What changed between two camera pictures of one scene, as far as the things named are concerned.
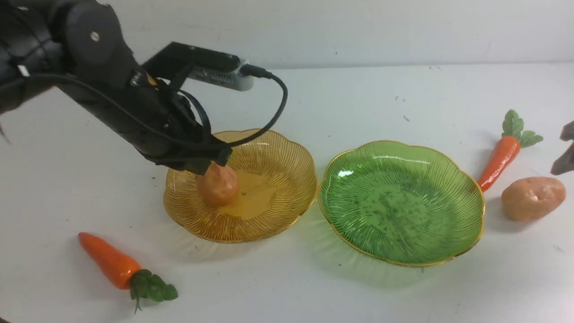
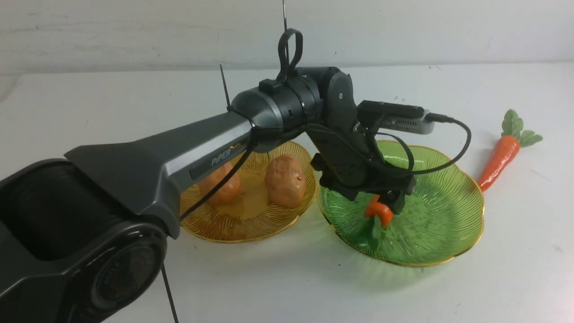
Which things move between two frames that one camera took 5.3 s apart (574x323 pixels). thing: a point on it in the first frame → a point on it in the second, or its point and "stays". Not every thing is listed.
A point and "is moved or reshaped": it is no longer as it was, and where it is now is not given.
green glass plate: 410,205 stays
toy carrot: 505,150 stays
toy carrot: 142,285 is moved or reshaped
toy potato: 530,198 → 285,181
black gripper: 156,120 → 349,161
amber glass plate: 277,185 stays
